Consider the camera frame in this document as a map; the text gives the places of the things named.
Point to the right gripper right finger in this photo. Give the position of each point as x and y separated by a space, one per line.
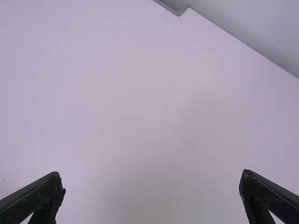
271 205

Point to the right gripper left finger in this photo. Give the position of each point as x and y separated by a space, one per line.
28 203

